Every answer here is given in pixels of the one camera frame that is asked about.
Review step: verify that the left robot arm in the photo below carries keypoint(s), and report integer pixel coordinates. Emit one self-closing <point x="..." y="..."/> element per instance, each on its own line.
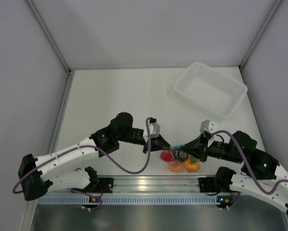
<point x="71" y="168"/>

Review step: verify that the white plastic basket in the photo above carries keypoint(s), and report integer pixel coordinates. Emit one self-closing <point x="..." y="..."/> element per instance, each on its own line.
<point x="210" y="91"/>

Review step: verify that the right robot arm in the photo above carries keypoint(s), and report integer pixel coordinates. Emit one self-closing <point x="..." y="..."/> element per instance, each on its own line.
<point x="261" y="175"/>

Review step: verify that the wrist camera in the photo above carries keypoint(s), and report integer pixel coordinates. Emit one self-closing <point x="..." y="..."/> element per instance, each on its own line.
<point x="208" y="126"/>
<point x="152" y="129"/>

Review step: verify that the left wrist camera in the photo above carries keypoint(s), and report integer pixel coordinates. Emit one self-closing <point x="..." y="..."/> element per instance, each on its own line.
<point x="152" y="129"/>

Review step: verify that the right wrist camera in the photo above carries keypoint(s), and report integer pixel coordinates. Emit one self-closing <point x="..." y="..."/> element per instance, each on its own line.
<point x="208" y="126"/>

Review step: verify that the white slotted cable duct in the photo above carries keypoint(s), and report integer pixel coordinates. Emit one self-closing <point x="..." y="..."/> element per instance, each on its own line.
<point x="135" y="200"/>

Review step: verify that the red fake pepper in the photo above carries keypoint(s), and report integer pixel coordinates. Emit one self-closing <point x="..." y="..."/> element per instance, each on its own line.
<point x="167" y="156"/>

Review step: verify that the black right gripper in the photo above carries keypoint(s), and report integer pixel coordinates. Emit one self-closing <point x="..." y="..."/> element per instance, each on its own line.
<point x="198" y="147"/>

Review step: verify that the clear zip top bag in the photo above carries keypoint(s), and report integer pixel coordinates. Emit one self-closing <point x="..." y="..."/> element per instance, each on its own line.
<point x="175" y="160"/>

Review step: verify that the orange fake fruit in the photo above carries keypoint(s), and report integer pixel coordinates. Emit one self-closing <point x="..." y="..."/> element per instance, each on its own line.
<point x="176" y="168"/>

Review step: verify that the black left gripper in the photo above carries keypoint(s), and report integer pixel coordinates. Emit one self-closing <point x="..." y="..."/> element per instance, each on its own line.
<point x="158" y="144"/>

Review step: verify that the aluminium frame post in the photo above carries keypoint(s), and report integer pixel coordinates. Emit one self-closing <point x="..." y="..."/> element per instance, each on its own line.
<point x="261" y="31"/>
<point x="46" y="32"/>

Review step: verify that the aluminium frame post right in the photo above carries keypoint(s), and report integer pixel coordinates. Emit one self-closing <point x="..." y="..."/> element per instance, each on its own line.
<point x="261" y="31"/>

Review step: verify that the black fake food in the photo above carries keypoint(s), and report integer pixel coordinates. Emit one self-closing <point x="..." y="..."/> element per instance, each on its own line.
<point x="180" y="155"/>

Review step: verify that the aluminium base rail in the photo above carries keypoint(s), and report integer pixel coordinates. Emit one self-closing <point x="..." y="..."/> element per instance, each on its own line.
<point x="179" y="184"/>

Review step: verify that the aluminium frame post left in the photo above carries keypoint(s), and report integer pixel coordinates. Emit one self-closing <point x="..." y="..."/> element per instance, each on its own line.
<point x="46" y="32"/>

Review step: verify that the yellow fake bell pepper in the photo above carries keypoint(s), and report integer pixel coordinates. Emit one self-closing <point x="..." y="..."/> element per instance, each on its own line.
<point x="192" y="164"/>

